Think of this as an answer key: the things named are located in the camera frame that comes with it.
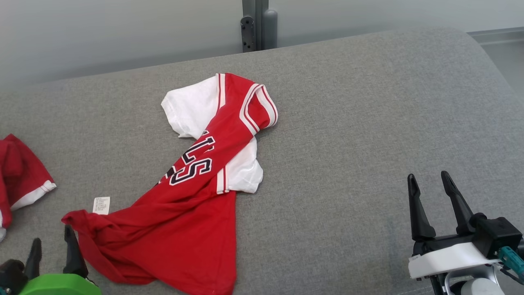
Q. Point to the metal door hinge plate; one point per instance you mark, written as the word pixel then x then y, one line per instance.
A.
pixel 247 35

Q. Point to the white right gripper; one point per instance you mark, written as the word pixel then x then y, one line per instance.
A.
pixel 446 258

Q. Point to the grey metal door post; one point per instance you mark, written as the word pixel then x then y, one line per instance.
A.
pixel 259 6

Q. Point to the grey wall base rail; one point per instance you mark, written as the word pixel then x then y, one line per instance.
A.
pixel 499 36

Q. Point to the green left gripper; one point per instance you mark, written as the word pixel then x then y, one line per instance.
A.
pixel 61 286

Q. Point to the red shorts with white trim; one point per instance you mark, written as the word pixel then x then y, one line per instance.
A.
pixel 20 172

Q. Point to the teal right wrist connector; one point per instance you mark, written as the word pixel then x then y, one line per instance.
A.
pixel 509 258

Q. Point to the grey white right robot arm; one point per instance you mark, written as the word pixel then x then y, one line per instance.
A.
pixel 479 287

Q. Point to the red white sports jersey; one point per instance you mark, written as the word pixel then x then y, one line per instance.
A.
pixel 184 229

